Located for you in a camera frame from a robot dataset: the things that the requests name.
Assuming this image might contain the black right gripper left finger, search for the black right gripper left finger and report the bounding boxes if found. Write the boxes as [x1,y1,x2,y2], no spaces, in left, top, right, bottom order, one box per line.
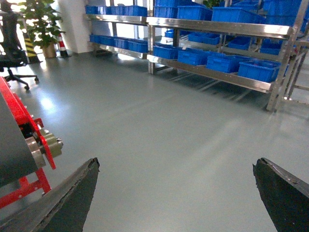
[0,158,100,232]

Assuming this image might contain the blue bin with red bags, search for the blue bin with red bags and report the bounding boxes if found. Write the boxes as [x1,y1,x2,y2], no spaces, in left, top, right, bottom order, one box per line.
[238,59,281,83]

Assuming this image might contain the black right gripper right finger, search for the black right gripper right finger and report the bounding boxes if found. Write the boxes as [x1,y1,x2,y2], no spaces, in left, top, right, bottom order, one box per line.
[253,158,309,232]

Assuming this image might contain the dark conveyor belt with red frame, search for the dark conveyor belt with red frame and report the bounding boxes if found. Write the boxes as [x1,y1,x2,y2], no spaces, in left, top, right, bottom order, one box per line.
[0,77,63,208]

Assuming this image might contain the blue bin behind front bin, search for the blue bin behind front bin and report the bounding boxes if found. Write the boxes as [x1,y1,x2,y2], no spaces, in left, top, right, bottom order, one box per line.
[206,55,252,73]

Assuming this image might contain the steel shelf rack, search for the steel shelf rack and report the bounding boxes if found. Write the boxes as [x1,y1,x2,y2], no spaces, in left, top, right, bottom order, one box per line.
[147,0,309,111]
[84,0,153,59]

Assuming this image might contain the yellow black striped post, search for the yellow black striped post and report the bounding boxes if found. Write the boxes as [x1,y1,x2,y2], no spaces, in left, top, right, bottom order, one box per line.
[24,38,41,64]

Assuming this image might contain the black office chair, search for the black office chair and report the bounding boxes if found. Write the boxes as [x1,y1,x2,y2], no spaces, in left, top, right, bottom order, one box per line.
[0,0,39,91]

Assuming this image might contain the potted green plant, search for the potted green plant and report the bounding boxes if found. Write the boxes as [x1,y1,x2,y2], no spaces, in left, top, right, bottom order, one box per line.
[18,0,64,58]

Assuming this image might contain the steel shelf rack near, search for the steel shelf rack near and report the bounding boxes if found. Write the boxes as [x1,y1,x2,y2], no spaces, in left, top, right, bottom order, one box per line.
[147,0,309,111]

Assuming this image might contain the steel shelf rack far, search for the steel shelf rack far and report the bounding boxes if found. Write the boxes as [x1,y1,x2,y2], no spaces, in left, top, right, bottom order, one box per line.
[84,0,153,59]

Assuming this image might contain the red white traffic cone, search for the red white traffic cone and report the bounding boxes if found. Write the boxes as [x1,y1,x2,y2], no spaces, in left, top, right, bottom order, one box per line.
[58,34,70,58]

